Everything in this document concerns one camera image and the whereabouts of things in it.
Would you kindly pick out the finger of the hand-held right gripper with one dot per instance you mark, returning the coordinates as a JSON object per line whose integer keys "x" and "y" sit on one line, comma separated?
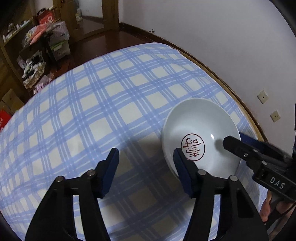
{"x": 249, "y": 138}
{"x": 240, "y": 148}

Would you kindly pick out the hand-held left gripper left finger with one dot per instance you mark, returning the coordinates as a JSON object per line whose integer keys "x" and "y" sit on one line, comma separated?
{"x": 108, "y": 176}

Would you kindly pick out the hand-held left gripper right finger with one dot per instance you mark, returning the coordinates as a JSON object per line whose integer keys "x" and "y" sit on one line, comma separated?
{"x": 185, "y": 176}

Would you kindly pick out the white cherry print plate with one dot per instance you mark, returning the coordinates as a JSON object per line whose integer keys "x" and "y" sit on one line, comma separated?
{"x": 198, "y": 120}

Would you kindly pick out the person's right hand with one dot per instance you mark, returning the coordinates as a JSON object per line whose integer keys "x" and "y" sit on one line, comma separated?
{"x": 266, "y": 208}

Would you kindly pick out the blue checked cloth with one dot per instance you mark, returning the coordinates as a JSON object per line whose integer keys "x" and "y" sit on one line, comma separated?
{"x": 92, "y": 104}

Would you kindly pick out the red paper bag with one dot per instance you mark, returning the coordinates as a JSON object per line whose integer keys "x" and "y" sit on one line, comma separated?
{"x": 3, "y": 118}

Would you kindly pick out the wicker basket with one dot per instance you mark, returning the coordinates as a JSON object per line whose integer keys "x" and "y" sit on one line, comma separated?
{"x": 34, "y": 77}

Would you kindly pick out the small dark table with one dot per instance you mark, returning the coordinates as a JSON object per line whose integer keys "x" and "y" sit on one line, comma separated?
{"x": 49, "y": 51}

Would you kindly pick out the white storage box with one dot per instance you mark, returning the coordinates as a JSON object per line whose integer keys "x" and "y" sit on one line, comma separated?
{"x": 60, "y": 46}

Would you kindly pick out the pink cloth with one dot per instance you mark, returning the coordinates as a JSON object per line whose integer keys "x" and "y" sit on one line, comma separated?
{"x": 39, "y": 32}

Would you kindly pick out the wooden corner shelf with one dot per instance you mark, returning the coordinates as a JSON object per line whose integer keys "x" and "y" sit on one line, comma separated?
{"x": 7, "y": 53}

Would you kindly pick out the wooden door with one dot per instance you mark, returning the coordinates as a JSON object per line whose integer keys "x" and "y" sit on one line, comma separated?
{"x": 111, "y": 14}

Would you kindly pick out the red box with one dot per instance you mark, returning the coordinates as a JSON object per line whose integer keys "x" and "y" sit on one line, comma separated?
{"x": 47, "y": 18}

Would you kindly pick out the beige wall socket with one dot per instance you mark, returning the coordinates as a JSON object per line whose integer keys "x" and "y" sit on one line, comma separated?
{"x": 263, "y": 96}
{"x": 275, "y": 116}

